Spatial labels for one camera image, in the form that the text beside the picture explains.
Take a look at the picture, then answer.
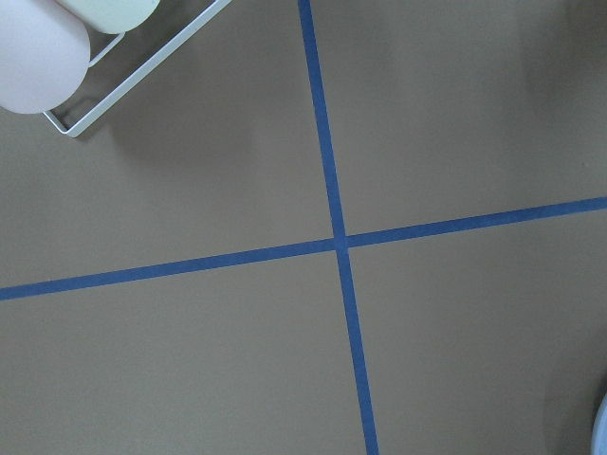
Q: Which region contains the white wire cup rack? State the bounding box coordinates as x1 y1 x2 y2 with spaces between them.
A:
43 1 230 137

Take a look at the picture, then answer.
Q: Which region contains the pale green plastic cup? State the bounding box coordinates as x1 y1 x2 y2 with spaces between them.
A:
58 0 160 34

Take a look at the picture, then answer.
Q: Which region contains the blue plastic plate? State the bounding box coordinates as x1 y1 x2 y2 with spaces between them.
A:
590 394 607 455

